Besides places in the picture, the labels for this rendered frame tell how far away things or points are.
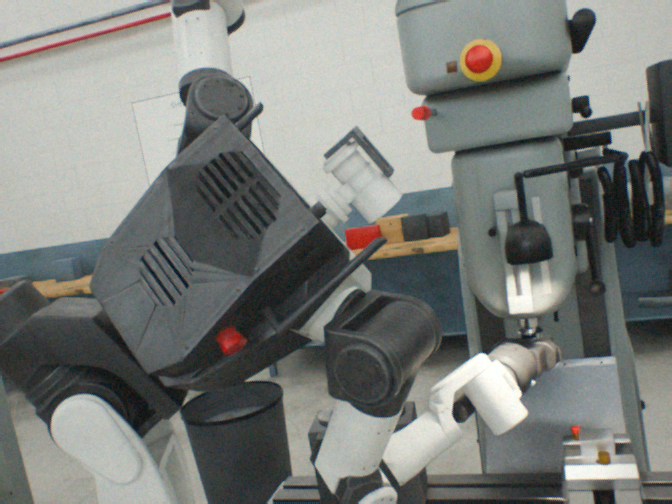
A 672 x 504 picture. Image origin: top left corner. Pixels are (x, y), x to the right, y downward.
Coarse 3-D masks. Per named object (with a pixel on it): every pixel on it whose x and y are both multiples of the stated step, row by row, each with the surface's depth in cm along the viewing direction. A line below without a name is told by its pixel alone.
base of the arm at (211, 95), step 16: (208, 80) 101; (224, 80) 102; (192, 96) 99; (208, 96) 100; (224, 96) 100; (240, 96) 101; (192, 112) 98; (208, 112) 98; (224, 112) 99; (240, 112) 100; (192, 128) 98
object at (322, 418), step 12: (408, 408) 147; (324, 420) 146; (408, 420) 141; (312, 432) 144; (312, 444) 144; (408, 480) 142; (420, 480) 142; (324, 492) 146; (408, 492) 143; (420, 492) 142
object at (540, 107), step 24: (552, 72) 110; (432, 96) 116; (456, 96) 115; (480, 96) 113; (504, 96) 112; (528, 96) 111; (552, 96) 110; (432, 120) 117; (456, 120) 115; (480, 120) 114; (504, 120) 113; (528, 120) 112; (552, 120) 111; (432, 144) 117; (456, 144) 116; (480, 144) 116
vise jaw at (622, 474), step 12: (564, 456) 131; (576, 456) 130; (588, 456) 129; (612, 456) 128; (624, 456) 127; (576, 468) 127; (588, 468) 126; (600, 468) 125; (612, 468) 125; (624, 468) 124; (636, 468) 123; (576, 480) 125; (588, 480) 125; (600, 480) 124; (612, 480) 124; (624, 480) 123; (636, 480) 122
